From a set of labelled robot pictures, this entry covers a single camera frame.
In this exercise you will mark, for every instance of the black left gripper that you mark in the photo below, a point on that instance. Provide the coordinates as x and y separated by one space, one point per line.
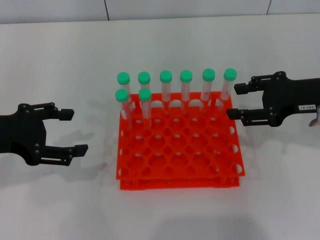
22 132

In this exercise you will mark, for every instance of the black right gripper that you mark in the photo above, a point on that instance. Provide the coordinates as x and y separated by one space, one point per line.
287 100

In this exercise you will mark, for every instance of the green-capped test tube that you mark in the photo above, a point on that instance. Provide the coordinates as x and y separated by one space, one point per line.
208 74
123 77
186 76
121 95
230 74
144 77
166 76
145 94

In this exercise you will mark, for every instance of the orange test tube rack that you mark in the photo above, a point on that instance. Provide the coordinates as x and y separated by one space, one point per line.
180 186

